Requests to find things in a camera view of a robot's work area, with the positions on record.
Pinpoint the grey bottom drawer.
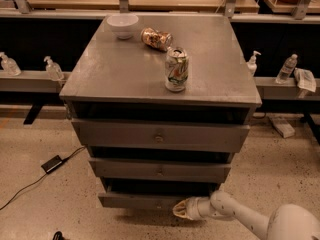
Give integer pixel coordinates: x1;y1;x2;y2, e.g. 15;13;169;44
98;178;218;210

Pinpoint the grey drawer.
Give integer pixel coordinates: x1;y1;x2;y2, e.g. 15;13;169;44
98;178;218;210
89;158;231;183
72;119;250;153

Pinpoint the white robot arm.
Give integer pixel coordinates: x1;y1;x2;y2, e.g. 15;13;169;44
173;190;320;240

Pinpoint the grey middle drawer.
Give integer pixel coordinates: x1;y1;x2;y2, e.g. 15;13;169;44
89;158;231;183

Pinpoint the grey drawer cabinet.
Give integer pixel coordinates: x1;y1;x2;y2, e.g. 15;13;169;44
59;13;263;198

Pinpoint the grey top drawer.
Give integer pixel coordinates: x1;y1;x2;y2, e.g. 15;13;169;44
72;119;250;153

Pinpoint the small wooden block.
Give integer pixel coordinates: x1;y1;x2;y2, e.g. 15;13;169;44
269;117;295;138

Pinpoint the black object floor edge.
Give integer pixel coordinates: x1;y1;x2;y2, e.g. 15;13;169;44
52;231;65;240

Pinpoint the white green soda can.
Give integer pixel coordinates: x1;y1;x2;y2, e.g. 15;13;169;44
165;47;189;92

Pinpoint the black power adapter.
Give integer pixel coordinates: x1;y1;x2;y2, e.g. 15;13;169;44
41;155;63;174

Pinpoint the right sanitizer pump bottle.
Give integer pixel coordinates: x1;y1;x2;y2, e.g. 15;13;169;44
247;51;260;75

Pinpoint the sanitizer pump bottle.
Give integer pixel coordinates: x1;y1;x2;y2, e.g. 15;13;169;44
247;51;260;75
44;56;64;81

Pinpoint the white crumpled packet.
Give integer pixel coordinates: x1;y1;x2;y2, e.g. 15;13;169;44
294;68;316;92

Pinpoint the clear water bottle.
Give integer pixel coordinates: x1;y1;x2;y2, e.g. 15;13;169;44
275;54;298;84

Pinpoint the left sanitizer pump bottle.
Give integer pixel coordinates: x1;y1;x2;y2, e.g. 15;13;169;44
44;56;64;81

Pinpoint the white ceramic bowl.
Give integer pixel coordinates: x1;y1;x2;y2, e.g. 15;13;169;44
107;13;139;39

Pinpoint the far left sanitizer bottle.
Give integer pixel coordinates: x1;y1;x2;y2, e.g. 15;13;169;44
0;52;21;76

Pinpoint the black power cable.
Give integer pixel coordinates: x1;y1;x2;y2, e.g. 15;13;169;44
0;146;87;212

